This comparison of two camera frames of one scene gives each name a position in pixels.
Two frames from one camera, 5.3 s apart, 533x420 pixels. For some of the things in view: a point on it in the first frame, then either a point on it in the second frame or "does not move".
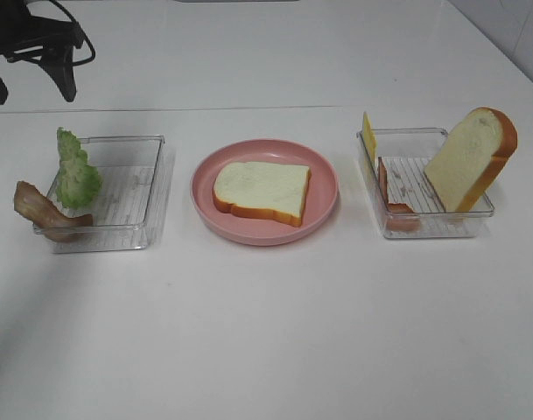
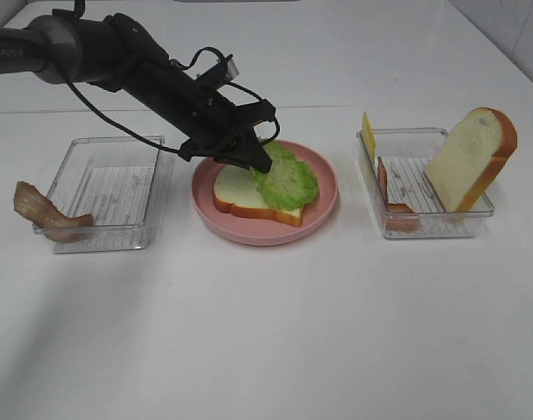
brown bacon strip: (47, 217) does not move
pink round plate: (321, 199) does not move
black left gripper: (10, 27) -> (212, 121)
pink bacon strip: (399, 217) does not move
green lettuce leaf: (80, 180) -> (290, 183)
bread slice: (262, 188) does not move
